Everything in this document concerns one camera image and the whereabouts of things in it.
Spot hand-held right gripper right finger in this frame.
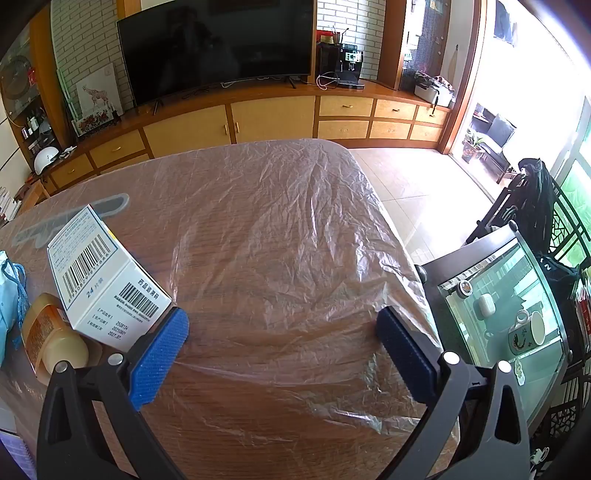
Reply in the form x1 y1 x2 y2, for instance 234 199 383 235
376 307 532 480

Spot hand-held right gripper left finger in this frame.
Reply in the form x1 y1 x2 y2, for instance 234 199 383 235
37 307 190 480

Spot white medicine box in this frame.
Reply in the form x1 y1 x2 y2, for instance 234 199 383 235
47 205 172 352

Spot amber plastic bottle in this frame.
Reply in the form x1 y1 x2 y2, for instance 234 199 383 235
21 293 89 384

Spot white printed mug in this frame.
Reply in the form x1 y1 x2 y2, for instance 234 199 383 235
508 310 546 356

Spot glass top side table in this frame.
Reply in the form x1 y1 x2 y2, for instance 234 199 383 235
416 226 583 435

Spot dark wooden chair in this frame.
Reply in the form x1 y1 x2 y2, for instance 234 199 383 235
466 173 591 278

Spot black bag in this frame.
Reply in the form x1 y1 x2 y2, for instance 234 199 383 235
540 256 583 324

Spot grey flat strip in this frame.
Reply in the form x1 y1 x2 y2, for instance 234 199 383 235
13 194 130 247

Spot black jacket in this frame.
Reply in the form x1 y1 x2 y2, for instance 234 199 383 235
505 158 566 252

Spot stack of books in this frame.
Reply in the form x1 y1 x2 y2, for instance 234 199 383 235
0 185 22 228

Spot potted plant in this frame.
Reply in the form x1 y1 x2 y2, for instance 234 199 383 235
462 131 485 164

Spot white helmet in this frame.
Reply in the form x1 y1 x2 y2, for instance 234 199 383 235
34 147 61 175

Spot dark outdoor sofa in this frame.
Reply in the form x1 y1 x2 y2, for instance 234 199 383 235
471 104 517 182

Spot framed flower picture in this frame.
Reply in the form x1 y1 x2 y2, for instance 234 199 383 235
71 110 122 136

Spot long wooden drawer cabinet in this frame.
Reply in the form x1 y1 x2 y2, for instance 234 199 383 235
41 78 453 195

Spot white printer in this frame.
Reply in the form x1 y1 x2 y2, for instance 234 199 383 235
414 74 455 108

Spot giraffe painting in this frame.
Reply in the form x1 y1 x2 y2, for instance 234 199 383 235
76 62 124 121

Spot glass display cabinet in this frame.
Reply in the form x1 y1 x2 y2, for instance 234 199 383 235
0 4 70 176

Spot green leaning pole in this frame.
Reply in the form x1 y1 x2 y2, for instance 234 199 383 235
56 69 77 131

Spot black coffee machine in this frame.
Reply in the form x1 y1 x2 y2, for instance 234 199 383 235
340 44 365 89

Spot black box appliance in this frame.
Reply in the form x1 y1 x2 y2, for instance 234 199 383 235
318 41 342 85

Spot black flat television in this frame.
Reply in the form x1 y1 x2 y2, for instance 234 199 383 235
117 0 315 114

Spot light blue drawstring bag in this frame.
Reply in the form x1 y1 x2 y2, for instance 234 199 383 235
0 250 29 365

